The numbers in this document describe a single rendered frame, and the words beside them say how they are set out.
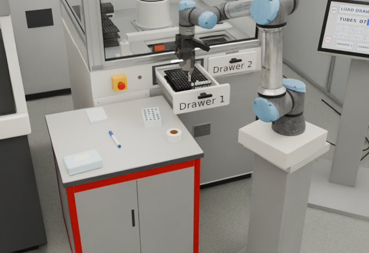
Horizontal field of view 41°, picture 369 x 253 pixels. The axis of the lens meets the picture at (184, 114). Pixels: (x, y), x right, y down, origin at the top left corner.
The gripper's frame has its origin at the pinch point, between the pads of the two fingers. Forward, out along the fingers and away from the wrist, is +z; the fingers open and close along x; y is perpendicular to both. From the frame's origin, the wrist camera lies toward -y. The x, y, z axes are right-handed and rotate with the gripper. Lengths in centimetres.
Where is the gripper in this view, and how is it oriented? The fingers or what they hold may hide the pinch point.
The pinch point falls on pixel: (190, 71)
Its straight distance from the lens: 244.0
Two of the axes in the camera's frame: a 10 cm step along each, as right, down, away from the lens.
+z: 0.0, 8.6, 5.0
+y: -9.5, 1.6, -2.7
